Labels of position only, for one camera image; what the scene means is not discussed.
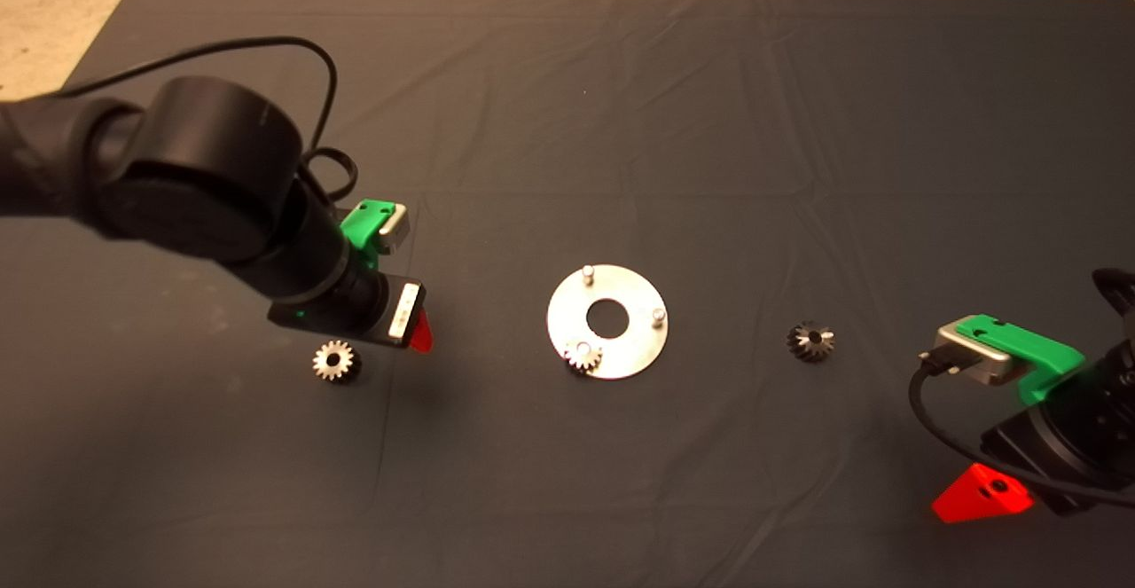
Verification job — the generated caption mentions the left silver camera box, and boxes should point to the left silver camera box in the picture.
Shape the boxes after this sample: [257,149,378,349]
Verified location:
[377,205,411,256]

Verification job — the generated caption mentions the right silver camera box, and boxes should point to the right silver camera box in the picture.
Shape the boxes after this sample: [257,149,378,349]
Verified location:
[937,322,1016,387]

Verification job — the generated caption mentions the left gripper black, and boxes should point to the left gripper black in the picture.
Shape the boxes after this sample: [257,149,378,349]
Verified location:
[268,269,436,354]

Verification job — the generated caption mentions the left green camera mount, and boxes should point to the left green camera mount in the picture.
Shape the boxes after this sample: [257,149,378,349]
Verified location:
[340,200,397,256]

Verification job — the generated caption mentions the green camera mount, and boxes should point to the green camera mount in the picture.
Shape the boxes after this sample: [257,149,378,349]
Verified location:
[340,200,397,256]
[956,313,1088,404]

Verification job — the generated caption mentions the round metal carrier plate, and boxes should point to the round metal carrier plate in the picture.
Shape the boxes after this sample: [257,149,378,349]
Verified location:
[546,263,669,381]

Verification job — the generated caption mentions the right green camera mount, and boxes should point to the right green camera mount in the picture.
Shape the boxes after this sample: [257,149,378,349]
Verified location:
[956,313,1088,404]

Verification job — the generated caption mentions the dark grey table cloth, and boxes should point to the dark grey table cloth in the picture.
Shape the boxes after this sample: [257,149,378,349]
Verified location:
[0,0,1135,588]

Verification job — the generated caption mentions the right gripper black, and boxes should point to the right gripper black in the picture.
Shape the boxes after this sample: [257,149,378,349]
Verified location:
[931,373,1120,524]

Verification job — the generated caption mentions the left thin black camera cable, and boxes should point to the left thin black camera cable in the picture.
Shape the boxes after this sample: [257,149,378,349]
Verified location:
[55,35,359,209]

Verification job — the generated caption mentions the silver camera box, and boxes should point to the silver camera box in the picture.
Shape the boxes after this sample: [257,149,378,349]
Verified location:
[937,322,1016,387]
[377,205,411,256]

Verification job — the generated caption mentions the small steel spur gear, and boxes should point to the small steel spur gear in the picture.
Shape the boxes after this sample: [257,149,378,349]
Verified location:
[787,320,836,364]
[564,340,606,374]
[311,340,363,385]

